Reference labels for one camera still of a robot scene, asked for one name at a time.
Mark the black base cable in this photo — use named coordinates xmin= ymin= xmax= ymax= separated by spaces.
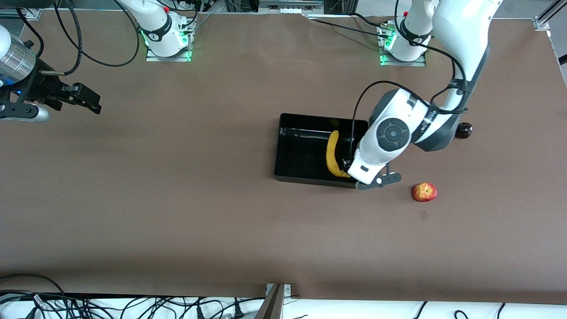
xmin=306 ymin=13 xmax=392 ymax=38

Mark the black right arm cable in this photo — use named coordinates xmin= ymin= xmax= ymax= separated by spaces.
xmin=16 ymin=0 xmax=141 ymax=76

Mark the aluminium corner profile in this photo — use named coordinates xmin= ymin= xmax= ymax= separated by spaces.
xmin=533 ymin=0 xmax=567 ymax=31

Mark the black looped floor cable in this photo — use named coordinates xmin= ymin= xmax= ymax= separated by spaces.
xmin=0 ymin=274 xmax=67 ymax=296

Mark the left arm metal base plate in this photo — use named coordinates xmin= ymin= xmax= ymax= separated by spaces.
xmin=379 ymin=20 xmax=427 ymax=66

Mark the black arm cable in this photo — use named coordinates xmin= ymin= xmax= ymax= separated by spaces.
xmin=16 ymin=0 xmax=141 ymax=76
xmin=350 ymin=0 xmax=471 ymax=165

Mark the aluminium frame profile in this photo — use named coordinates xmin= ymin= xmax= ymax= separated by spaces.
xmin=0 ymin=7 xmax=43 ymax=19

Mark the small metal bracket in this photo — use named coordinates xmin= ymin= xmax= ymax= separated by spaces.
xmin=265 ymin=283 xmax=293 ymax=296

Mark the grey metal post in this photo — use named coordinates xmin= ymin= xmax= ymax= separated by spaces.
xmin=254 ymin=284 xmax=285 ymax=319

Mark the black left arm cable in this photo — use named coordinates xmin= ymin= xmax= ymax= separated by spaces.
xmin=350 ymin=0 xmax=471 ymax=165

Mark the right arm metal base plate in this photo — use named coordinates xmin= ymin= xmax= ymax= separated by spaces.
xmin=146 ymin=18 xmax=192 ymax=62

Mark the tangled black floor cable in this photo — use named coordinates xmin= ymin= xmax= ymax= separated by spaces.
xmin=66 ymin=296 xmax=266 ymax=319

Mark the yellow banana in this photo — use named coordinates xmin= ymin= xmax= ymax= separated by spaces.
xmin=326 ymin=130 xmax=352 ymax=179

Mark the black plastic box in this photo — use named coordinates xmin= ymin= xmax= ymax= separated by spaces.
xmin=273 ymin=113 xmax=370 ymax=189

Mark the red apple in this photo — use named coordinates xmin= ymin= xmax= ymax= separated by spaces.
xmin=412 ymin=182 xmax=438 ymax=203

